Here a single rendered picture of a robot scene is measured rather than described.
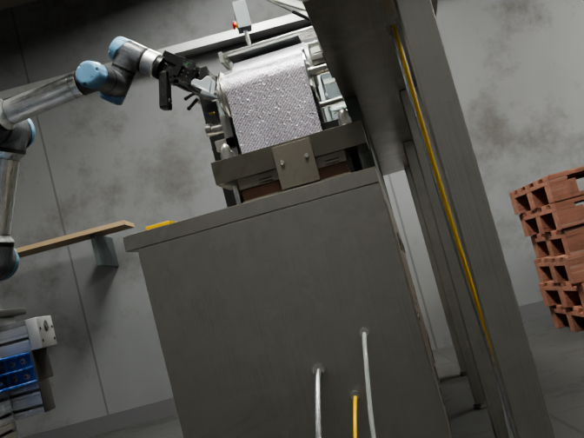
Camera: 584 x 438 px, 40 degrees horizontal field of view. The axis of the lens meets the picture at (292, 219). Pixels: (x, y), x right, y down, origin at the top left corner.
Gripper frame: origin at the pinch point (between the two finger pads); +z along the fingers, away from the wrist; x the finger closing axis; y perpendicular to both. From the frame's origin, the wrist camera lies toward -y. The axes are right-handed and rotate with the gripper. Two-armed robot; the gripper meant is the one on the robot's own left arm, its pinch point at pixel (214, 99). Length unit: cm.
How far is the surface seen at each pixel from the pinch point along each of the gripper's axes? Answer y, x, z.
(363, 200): -10, -34, 55
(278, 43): 26.7, 23.8, 4.1
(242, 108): 0.5, -8.2, 11.1
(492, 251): -11, -85, 84
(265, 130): -2.7, -8.2, 19.8
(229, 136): -8.1, -0.9, 9.2
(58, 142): -52, 346, -205
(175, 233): -37, -34, 16
